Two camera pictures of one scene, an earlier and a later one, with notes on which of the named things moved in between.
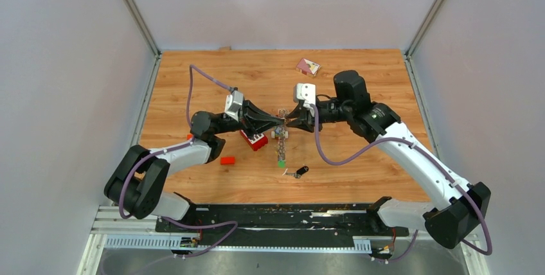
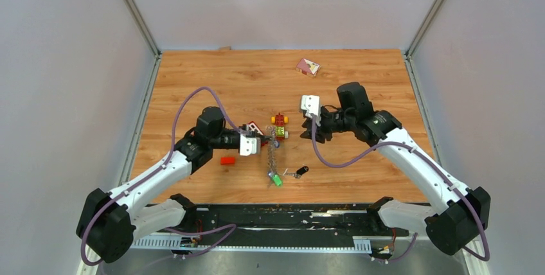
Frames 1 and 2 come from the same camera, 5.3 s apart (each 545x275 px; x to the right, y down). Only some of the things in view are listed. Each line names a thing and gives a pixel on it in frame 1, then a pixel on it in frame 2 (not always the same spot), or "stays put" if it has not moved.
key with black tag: [299, 171] stays put
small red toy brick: [227, 160] stays put
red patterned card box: [307, 67] stays put
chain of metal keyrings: [283, 113] → [270, 137]
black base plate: [272, 226] stays put
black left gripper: [258, 120] → [263, 139]
